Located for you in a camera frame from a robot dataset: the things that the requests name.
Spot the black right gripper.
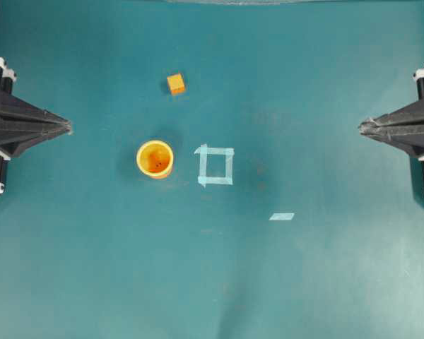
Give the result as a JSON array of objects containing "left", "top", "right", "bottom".
[{"left": 358, "top": 68, "right": 424, "bottom": 166}]

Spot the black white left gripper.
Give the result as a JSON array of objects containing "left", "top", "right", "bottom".
[{"left": 0, "top": 57, "right": 71, "bottom": 195}]

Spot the orange cube block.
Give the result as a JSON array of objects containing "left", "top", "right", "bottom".
[{"left": 167, "top": 73, "right": 186, "bottom": 95}]

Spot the yellow orange plastic cup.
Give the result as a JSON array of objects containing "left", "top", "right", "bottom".
[{"left": 136, "top": 140, "right": 174, "bottom": 179}]

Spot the small light blue tape strip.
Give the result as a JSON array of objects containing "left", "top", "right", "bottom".
[{"left": 269, "top": 213, "right": 295, "bottom": 221}]

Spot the light blue tape square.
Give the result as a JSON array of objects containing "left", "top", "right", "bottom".
[{"left": 194, "top": 144, "right": 235, "bottom": 187}]

